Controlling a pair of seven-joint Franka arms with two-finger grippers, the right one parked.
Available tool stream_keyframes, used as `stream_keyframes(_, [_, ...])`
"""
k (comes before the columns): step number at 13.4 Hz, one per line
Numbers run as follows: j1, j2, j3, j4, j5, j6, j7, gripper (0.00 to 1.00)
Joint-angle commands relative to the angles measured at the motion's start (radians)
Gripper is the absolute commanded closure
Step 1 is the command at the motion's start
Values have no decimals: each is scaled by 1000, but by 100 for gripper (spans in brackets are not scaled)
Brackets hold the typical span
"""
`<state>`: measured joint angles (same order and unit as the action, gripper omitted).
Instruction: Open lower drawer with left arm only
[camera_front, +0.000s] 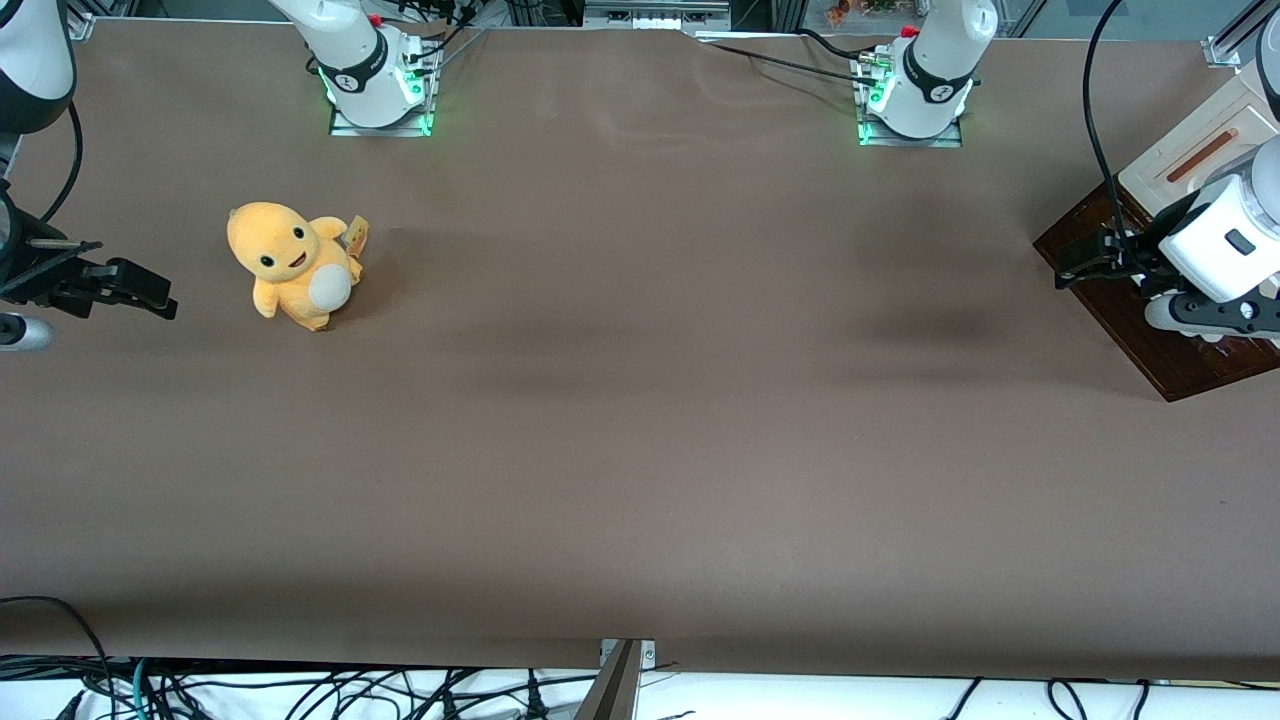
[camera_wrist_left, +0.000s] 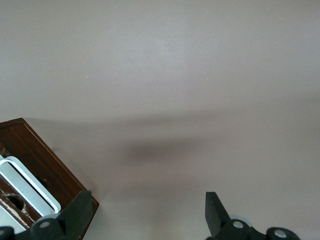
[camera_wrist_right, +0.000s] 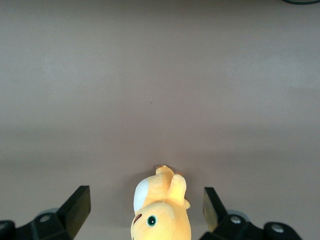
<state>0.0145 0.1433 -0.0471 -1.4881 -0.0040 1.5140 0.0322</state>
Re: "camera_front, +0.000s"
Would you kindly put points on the dark brown wooden board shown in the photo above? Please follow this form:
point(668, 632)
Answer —
point(1170, 365)

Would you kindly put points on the grey metal bar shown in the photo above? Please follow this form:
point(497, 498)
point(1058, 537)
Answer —
point(610, 695)

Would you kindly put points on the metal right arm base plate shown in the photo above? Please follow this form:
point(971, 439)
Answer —
point(345, 128)

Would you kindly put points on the grey metal device box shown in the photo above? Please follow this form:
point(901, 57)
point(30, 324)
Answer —
point(650, 15)

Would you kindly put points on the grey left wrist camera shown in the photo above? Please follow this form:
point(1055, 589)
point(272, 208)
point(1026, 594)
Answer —
point(1200, 315)

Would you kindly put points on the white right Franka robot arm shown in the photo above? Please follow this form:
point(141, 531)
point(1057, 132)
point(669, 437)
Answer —
point(370, 70)

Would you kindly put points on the silver metal bracket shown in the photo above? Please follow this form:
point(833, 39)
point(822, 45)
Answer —
point(648, 652)

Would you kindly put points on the small orange object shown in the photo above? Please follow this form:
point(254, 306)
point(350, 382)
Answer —
point(838, 10)

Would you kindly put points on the brown table cover sheet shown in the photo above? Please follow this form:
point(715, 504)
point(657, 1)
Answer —
point(640, 400)

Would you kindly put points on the aluminium frame profile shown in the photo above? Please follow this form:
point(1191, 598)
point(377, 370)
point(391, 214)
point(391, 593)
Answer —
point(1225, 48)
point(80, 20)

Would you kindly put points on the yellow plush toy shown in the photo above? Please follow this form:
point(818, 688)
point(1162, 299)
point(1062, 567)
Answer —
point(290, 270)

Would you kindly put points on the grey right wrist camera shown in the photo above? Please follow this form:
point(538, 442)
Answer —
point(25, 335)

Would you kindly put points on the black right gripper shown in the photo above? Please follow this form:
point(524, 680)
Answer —
point(42, 277)

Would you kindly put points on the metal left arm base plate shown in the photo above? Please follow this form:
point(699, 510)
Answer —
point(940, 142)

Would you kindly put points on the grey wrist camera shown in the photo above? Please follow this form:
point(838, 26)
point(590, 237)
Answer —
point(25, 335)
point(1200, 315)

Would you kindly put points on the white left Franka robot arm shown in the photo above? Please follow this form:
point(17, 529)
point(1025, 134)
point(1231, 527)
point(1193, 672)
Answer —
point(930, 80)

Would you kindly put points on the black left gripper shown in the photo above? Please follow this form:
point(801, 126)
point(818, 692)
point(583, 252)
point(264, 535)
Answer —
point(1133, 252)

